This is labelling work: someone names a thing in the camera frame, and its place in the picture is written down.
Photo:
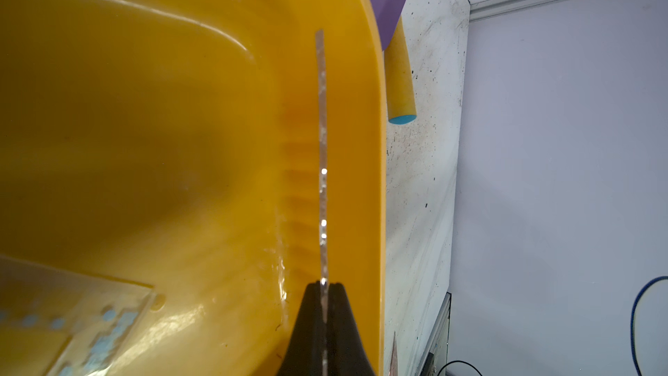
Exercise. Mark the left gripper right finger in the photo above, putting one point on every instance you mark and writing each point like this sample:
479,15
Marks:
345,352

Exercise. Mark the yellow plastic storage box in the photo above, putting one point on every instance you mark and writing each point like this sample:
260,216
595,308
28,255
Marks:
174,144

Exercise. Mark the clear thin straight ruler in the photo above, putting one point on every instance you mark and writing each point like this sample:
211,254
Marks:
322,190

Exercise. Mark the clear blue triangle ruler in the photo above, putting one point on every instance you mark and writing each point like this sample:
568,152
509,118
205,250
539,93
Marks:
56,322

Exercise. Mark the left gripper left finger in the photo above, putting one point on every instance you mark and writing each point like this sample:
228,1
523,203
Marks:
304,355

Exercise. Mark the green yellow toy shovel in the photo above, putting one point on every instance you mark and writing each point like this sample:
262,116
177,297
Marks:
399,87

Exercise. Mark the pink triangle ruler right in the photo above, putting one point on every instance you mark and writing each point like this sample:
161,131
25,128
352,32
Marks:
393,367

